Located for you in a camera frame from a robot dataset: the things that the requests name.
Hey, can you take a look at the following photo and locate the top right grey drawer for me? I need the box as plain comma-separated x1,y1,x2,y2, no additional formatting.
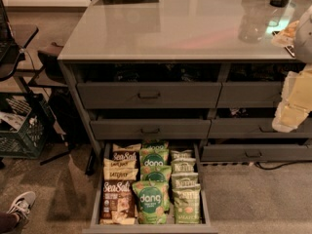
217,81,282,108

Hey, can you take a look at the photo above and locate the front green dang chip bag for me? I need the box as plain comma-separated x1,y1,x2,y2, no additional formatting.
132,180,169,224

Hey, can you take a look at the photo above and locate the top left grey drawer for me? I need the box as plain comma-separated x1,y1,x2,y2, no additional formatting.
77,82,221,109

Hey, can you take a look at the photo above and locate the open bottom left drawer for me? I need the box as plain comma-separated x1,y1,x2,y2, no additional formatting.
82,139,218,234

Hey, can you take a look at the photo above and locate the rear brown sea salt bag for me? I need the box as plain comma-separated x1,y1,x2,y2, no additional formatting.
113,151,137,161

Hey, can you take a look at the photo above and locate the rear green kettle chip bag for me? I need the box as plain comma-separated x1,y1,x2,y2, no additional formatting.
171,150,193,160

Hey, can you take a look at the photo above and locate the grey drawer cabinet with counter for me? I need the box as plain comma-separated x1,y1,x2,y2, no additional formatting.
59,0,311,164

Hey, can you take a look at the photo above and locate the black office chair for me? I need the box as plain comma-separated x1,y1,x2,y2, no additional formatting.
0,0,98,177

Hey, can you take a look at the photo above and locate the middle left grey drawer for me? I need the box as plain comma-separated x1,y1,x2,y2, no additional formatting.
91,119,211,139

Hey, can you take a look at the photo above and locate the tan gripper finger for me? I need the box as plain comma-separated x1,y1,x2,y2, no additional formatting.
271,20,299,47
272,102,308,133

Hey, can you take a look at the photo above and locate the black floor cable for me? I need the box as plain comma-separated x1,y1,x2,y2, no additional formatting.
253,159,312,172

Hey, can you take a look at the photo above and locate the front brown sea salt bag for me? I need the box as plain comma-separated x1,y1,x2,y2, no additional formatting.
99,180,136,225

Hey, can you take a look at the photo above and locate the yellow chip bag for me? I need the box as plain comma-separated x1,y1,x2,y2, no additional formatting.
103,167,138,180
103,159,137,169
112,143,141,152

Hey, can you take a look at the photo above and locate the grey white sneaker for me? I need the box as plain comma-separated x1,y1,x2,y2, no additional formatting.
8,191,36,219

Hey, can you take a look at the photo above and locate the brown sea salt bag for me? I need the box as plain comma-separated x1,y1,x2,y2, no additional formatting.
113,151,137,161
99,180,136,225

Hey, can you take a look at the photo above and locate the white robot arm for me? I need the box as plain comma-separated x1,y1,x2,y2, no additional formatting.
271,6,312,133

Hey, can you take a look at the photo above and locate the green plastic milk crate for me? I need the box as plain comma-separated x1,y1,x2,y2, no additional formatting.
0,93,55,159

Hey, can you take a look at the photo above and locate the middle right grey drawer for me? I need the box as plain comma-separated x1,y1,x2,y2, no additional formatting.
208,118,312,138

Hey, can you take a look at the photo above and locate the green dang chip bag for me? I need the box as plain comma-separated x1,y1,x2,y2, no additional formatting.
132,180,169,224
140,166,172,181
142,139,169,149
139,148,169,166

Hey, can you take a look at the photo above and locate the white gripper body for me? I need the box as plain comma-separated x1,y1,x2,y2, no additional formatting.
282,63,312,111

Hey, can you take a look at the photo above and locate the front yellow chip bag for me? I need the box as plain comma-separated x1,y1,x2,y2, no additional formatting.
103,167,138,180

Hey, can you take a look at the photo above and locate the rear green dang chip bag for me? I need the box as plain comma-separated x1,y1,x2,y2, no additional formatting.
142,139,169,149

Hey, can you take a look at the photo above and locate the rear yellow chip bag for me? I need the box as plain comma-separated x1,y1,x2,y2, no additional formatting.
112,143,141,152

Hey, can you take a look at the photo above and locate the black white fiducial marker board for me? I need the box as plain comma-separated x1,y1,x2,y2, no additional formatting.
272,31,295,58

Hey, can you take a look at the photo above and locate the green kettle chip bag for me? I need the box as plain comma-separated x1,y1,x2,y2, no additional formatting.
171,173,198,188
171,158,196,174
171,150,193,160

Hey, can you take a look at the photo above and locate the dark trouser leg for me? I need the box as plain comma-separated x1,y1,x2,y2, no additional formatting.
0,213,20,234

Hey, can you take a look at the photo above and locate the green jalapeno chip bag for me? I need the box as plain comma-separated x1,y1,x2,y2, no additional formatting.
173,184,201,224

